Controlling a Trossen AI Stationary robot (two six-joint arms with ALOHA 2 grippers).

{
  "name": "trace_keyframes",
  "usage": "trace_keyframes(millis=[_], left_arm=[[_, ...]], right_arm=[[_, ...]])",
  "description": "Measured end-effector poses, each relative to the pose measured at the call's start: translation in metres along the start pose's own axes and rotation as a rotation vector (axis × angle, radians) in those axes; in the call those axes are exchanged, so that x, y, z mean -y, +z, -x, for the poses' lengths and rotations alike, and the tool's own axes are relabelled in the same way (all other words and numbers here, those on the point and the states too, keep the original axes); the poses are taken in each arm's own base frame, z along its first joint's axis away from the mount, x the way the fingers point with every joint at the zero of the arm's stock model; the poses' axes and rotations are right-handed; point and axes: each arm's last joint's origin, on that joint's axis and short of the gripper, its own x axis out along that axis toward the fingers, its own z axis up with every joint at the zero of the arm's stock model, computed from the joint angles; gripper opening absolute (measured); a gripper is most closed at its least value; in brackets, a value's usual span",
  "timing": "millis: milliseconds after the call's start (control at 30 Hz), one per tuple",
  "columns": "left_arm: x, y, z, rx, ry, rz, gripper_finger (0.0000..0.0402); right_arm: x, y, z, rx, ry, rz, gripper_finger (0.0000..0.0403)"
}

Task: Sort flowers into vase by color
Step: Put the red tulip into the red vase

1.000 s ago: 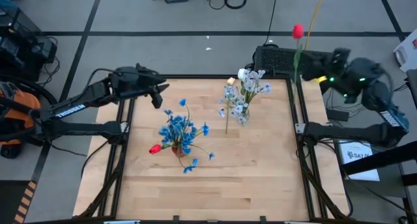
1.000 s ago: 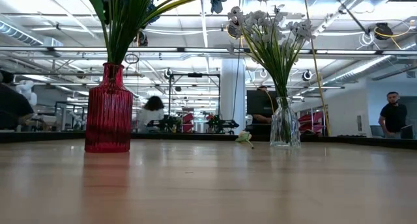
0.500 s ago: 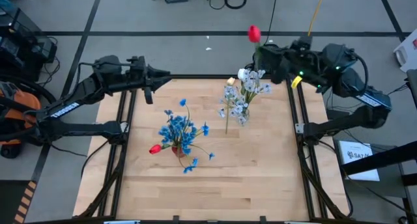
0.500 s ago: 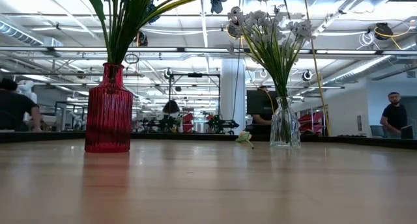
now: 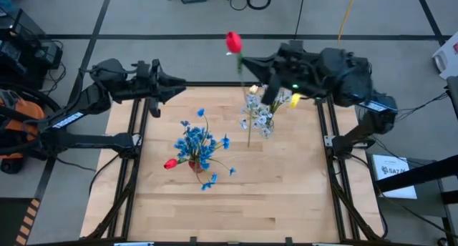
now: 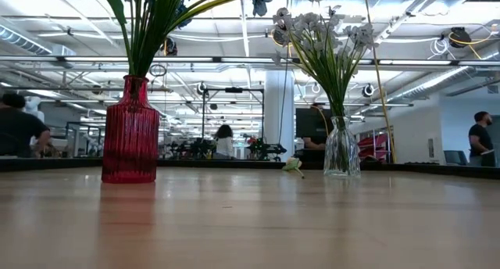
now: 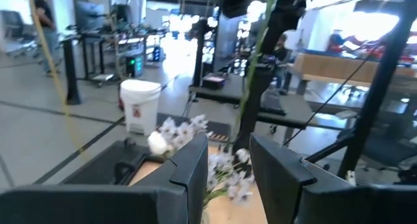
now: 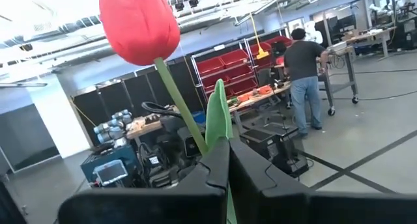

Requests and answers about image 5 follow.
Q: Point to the white box with label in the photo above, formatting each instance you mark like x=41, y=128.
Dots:
x=393, y=181

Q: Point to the black metal table frame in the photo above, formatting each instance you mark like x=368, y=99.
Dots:
x=214, y=84

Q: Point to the white cardboard box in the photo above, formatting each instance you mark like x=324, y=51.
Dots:
x=449, y=60

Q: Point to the grey side cart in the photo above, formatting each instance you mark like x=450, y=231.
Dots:
x=429, y=203

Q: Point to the white artificial flower bunch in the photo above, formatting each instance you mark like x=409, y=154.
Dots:
x=260, y=119

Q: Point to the white artificial tulip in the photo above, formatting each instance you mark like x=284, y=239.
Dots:
x=253, y=89

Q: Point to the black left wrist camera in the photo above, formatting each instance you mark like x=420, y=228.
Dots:
x=143, y=70

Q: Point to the orange and black machine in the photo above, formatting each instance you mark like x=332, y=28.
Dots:
x=21, y=113

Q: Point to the black metal beam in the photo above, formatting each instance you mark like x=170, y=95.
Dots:
x=422, y=174

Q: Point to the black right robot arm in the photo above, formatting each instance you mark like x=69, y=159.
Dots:
x=347, y=74

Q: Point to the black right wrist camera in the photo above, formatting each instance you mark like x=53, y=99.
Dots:
x=295, y=47

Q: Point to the black equipment stack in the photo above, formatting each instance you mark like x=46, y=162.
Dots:
x=21, y=56

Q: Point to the blue artificial flower bunch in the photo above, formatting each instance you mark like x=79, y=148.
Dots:
x=197, y=138

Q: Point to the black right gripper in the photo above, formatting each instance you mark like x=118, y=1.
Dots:
x=300, y=74

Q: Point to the cream artificial tulip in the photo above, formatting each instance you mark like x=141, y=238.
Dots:
x=295, y=100

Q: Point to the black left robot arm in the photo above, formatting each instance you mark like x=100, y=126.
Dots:
x=89, y=140

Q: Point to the red ribbed glass vase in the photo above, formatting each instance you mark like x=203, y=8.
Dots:
x=195, y=166

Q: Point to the clear ribbed glass vase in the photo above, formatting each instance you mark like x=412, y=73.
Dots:
x=271, y=124

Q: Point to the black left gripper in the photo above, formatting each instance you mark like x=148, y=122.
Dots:
x=155, y=92

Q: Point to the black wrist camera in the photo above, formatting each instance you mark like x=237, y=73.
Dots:
x=143, y=70
x=295, y=47

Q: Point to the red artificial tulip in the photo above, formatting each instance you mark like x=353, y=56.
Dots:
x=233, y=42
x=170, y=163

